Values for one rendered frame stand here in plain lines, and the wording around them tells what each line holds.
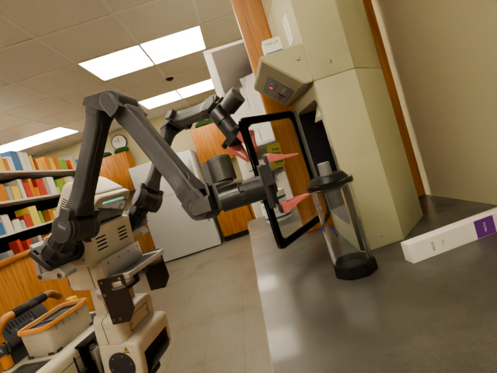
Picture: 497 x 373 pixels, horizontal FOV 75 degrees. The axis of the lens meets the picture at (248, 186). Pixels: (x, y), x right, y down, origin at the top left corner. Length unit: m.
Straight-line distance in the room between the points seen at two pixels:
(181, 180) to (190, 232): 5.12
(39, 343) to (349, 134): 1.30
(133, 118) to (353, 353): 0.71
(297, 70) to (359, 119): 0.20
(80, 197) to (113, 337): 0.53
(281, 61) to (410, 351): 0.68
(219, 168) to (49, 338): 1.00
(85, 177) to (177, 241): 5.02
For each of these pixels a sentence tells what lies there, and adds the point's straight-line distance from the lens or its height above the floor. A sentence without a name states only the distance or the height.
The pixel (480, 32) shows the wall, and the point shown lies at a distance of 1.07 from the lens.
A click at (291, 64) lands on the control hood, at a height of 1.47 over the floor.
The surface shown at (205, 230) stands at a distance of 5.86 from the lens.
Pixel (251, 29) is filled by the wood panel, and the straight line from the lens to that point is 1.30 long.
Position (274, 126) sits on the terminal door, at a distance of 1.05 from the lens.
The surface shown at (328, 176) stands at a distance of 0.74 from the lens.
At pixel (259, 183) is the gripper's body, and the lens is 0.72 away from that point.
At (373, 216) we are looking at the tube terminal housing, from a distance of 0.92.
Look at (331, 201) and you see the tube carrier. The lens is 0.74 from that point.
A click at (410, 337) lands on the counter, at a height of 0.94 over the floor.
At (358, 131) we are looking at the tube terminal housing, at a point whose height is 1.25.
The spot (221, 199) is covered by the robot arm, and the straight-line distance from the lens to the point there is 0.72.
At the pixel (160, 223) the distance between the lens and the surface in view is 5.97.
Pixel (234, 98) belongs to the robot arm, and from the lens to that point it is 1.06.
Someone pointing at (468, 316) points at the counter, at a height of 0.94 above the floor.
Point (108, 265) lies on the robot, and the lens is 1.22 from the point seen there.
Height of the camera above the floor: 1.26
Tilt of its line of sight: 4 degrees down
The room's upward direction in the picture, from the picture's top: 18 degrees counter-clockwise
